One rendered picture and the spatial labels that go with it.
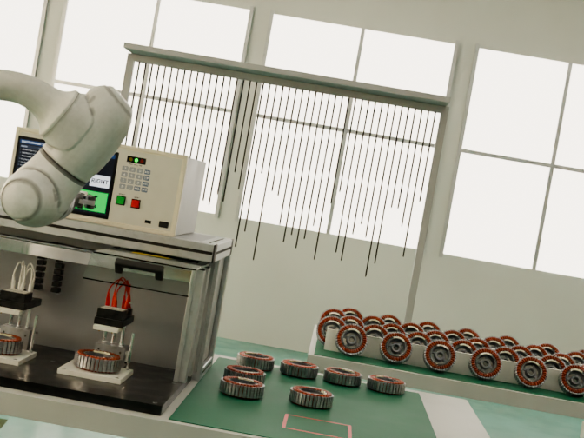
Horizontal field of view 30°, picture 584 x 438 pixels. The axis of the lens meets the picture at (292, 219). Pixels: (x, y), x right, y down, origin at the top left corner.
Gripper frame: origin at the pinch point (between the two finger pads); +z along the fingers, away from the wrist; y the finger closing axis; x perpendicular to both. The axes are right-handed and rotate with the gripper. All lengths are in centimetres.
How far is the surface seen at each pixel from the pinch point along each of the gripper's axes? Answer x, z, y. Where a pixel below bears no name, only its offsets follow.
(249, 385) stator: -40, 42, 39
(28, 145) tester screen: 9.1, 42.1, -25.1
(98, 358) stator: -37.0, 24.1, 4.6
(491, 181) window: 43, 669, 170
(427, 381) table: -47, 139, 92
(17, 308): -30.1, 33.5, -18.7
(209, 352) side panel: -40, 80, 24
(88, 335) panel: -37, 54, -5
